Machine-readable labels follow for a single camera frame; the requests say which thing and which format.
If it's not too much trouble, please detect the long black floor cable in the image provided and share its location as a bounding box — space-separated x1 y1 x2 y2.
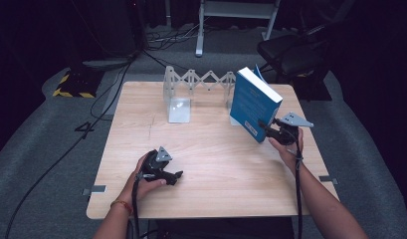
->
4 59 136 239

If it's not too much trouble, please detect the expandable metal book stand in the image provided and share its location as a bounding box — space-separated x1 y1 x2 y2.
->
162 65 239 124

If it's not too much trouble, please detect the person's right hand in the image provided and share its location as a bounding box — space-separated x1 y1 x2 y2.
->
268 127 305 174

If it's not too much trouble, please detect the grey metal table bracket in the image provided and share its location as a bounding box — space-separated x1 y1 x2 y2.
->
82 184 107 196
317 174 339 186

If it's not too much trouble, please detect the blue book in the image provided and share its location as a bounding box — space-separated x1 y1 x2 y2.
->
229 64 285 144

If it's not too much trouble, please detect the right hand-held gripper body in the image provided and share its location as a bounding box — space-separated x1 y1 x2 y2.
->
265 112 314 146

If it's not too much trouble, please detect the black and yellow striped base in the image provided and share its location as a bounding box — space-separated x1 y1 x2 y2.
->
52 67 104 100

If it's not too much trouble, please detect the bundle of floor cables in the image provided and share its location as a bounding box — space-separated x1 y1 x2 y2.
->
144 23 206 52

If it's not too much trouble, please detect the black chair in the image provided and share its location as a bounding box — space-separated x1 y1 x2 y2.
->
256 22 335 85

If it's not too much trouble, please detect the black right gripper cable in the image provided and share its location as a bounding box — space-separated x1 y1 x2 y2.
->
288 127 305 239

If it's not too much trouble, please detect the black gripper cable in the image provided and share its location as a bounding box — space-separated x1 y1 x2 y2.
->
130 172 143 239
288 127 305 239

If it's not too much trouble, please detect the white metal stand frame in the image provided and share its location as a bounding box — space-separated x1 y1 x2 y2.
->
194 0 282 59

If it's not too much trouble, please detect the person's left hand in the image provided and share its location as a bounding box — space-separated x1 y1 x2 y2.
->
119 152 167 205

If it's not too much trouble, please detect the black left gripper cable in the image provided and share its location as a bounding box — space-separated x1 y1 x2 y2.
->
130 172 143 239

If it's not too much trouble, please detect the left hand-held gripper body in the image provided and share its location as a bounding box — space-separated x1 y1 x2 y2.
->
141 145 173 182

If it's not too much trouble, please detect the red and gold bracelet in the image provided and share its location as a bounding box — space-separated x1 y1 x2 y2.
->
109 199 134 215

